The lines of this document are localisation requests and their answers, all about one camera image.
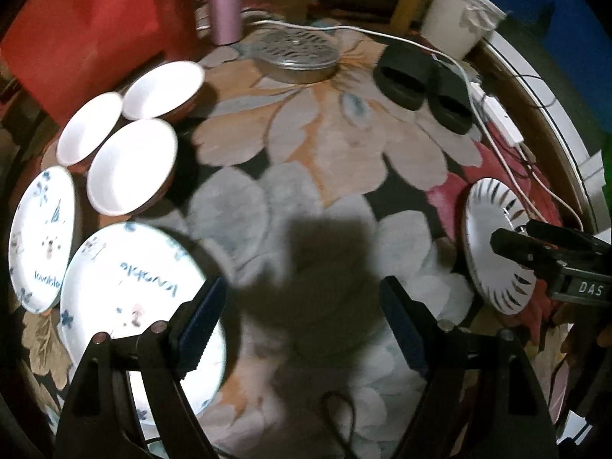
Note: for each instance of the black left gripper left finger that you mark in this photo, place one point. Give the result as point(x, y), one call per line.
point(99, 418)

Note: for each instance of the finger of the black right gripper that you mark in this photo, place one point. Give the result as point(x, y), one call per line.
point(525, 251)
point(566, 238)

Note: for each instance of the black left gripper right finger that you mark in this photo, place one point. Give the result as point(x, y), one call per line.
point(481, 397)

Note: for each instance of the large white bear plate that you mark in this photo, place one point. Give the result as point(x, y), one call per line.
point(122, 279)

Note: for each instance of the small white bear plate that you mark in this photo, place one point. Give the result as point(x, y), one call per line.
point(41, 238)

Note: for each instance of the white bowl brown outside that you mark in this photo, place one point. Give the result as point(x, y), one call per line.
point(131, 167)
point(87, 130)
point(169, 92)

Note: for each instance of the right hand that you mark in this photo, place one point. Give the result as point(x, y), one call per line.
point(591, 329)

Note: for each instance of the white power strip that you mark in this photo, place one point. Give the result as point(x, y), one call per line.
point(493, 111)

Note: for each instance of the black slipper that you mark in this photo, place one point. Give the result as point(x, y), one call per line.
point(449, 100)
point(405, 75)

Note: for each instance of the floral round rug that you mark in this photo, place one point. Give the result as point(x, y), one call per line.
point(304, 197)

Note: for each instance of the white trash bin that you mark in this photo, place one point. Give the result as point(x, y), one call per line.
point(455, 27)

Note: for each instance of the round metal perforated tin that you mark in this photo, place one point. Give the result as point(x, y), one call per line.
point(295, 56)

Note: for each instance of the red bag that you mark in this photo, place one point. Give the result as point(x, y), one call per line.
point(66, 52)

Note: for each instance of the pink tumbler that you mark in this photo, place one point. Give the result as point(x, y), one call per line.
point(223, 2)

